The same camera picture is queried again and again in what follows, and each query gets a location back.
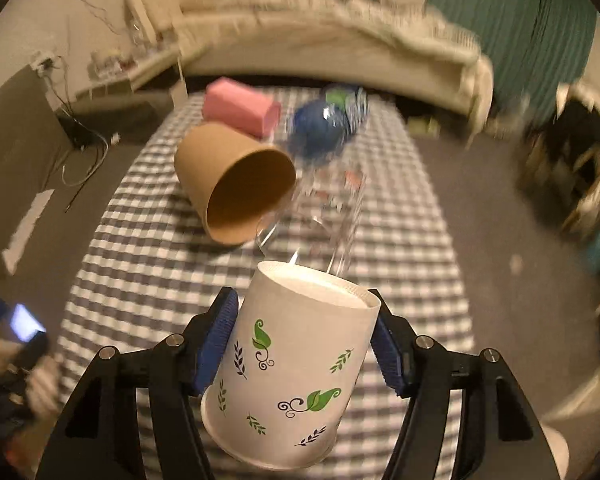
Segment pink box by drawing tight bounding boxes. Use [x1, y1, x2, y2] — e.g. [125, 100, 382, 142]
[202, 77, 282, 139]

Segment brown paper cup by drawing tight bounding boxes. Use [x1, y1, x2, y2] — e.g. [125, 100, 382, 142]
[174, 122, 296, 246]

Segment low white side table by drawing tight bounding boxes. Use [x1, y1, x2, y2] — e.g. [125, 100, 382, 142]
[76, 46, 184, 101]

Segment white paper cup leaf print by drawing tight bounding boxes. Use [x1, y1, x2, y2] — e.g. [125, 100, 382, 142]
[200, 261, 380, 471]

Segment black cables on floor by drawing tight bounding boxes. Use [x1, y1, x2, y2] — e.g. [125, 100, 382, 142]
[42, 54, 112, 214]

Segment cream sofa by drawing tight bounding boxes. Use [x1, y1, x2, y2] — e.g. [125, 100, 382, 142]
[126, 0, 494, 133]

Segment clear plastic bottle blue label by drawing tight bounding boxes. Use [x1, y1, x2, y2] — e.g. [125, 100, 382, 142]
[256, 84, 368, 278]

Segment teal curtain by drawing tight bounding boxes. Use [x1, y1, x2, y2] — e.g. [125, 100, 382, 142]
[427, 0, 597, 122]

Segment white power strip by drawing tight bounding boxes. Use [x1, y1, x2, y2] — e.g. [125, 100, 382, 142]
[29, 51, 58, 77]

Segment grey checkered tablecloth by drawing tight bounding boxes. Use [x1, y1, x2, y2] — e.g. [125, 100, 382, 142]
[58, 96, 474, 479]

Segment cluttered basket at right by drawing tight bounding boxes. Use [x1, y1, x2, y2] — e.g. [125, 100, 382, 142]
[517, 79, 600, 269]

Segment phone with lit screen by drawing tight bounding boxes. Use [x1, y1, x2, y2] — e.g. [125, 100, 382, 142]
[9, 304, 46, 344]

